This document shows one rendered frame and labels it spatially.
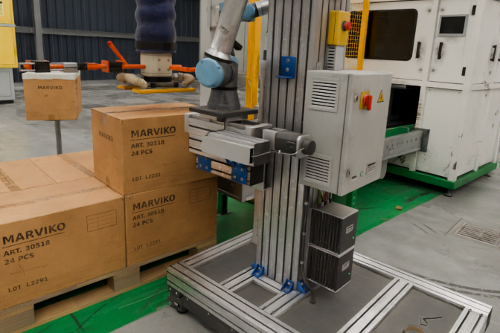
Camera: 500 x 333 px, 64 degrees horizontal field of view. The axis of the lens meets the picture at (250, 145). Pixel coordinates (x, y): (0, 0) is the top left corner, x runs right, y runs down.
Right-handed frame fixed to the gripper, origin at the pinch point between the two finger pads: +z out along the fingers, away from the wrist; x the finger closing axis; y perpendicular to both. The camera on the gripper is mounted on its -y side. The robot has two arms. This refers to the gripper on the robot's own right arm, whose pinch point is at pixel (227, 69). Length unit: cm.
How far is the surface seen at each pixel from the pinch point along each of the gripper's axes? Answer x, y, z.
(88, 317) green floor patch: 3, 83, 118
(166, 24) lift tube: -16.1, 29.1, -22.5
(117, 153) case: -11, 60, 42
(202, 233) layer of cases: -7, 11, 99
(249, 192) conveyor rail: 8, -14, 73
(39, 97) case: -197, 49, 36
